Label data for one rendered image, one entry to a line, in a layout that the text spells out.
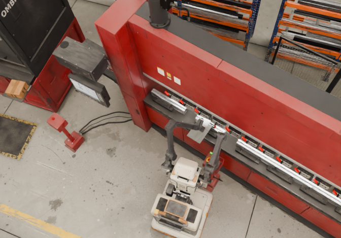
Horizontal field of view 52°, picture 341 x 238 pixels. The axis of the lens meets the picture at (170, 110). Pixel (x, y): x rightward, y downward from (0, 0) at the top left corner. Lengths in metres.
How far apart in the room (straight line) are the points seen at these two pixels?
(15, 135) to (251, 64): 3.93
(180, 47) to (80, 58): 1.08
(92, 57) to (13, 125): 2.62
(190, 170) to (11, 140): 3.15
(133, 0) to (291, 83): 1.64
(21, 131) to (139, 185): 2.04
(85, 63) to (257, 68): 1.66
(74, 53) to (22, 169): 2.42
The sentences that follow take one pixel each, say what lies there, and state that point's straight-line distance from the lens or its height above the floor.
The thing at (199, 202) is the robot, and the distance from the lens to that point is 4.62.
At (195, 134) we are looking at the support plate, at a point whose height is 1.00.
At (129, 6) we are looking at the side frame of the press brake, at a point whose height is 2.30.
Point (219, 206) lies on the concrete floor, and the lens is 4.90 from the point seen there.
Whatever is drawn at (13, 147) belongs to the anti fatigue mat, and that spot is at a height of 0.02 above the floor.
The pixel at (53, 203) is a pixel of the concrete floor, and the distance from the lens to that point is 5.28.
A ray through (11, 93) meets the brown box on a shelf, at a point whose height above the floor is 1.09.
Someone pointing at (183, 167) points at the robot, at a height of 1.38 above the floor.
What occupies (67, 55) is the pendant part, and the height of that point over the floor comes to 1.95.
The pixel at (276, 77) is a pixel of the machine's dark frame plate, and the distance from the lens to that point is 3.00.
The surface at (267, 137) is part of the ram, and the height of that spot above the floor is 1.56.
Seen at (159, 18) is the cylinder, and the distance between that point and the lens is 3.17.
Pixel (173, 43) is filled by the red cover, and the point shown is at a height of 2.30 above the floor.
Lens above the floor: 4.80
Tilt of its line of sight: 64 degrees down
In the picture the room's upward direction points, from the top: 9 degrees counter-clockwise
